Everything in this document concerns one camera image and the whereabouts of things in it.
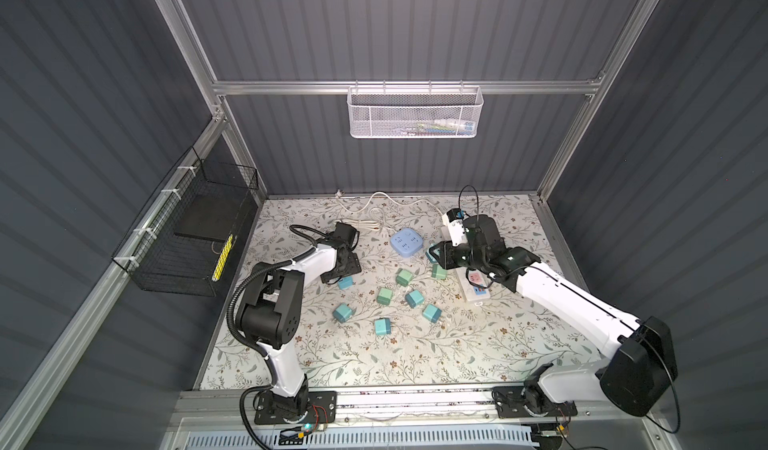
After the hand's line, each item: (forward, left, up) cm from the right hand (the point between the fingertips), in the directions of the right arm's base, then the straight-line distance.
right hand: (436, 251), depth 80 cm
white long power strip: (-3, -12, -18) cm, 22 cm away
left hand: (+5, +29, -17) cm, 34 cm away
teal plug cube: (+1, +28, -18) cm, 33 cm away
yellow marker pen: (-8, +52, +9) cm, 53 cm away
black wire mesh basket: (-3, +63, +9) cm, 64 cm away
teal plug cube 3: (-5, +6, -18) cm, 19 cm away
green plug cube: (-5, +15, -17) cm, 23 cm away
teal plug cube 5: (-14, +15, -17) cm, 27 cm away
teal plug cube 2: (-10, +28, -18) cm, 34 cm away
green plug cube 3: (+4, -2, -18) cm, 18 cm away
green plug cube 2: (+2, +9, -18) cm, 20 cm away
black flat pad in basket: (+4, +58, +12) cm, 60 cm away
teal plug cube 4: (-10, +1, -17) cm, 20 cm away
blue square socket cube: (+15, +8, -17) cm, 24 cm away
